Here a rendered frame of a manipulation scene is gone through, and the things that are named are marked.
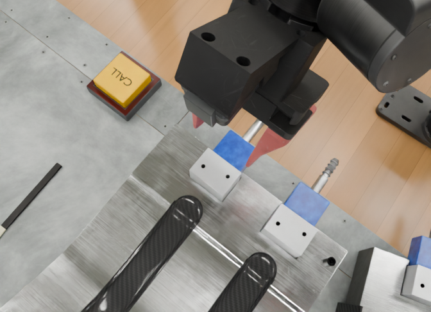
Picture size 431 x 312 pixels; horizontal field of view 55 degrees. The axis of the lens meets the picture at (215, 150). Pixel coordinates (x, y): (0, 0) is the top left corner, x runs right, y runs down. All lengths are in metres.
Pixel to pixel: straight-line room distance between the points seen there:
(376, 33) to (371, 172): 0.43
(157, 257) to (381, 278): 0.27
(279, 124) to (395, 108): 0.39
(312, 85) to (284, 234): 0.19
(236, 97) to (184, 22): 0.49
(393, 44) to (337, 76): 0.46
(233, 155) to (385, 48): 0.30
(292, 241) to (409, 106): 0.33
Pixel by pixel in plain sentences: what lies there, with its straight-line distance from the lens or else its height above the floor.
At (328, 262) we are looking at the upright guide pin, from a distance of 0.49.
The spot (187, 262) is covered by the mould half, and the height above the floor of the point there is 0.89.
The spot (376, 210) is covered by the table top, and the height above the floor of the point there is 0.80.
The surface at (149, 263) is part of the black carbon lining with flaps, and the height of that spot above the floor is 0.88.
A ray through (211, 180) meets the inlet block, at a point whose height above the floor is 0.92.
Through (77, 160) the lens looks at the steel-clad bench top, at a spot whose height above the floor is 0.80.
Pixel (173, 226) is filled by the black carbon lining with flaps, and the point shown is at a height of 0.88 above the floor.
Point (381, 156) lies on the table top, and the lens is 0.67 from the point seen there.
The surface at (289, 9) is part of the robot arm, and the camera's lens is 0.30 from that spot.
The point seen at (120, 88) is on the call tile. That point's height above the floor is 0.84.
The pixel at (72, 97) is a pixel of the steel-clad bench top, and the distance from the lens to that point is 0.68.
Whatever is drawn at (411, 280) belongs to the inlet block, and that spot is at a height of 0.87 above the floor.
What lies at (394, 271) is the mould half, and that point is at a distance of 0.58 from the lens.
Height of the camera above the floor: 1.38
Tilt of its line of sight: 71 degrees down
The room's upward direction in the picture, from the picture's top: 5 degrees clockwise
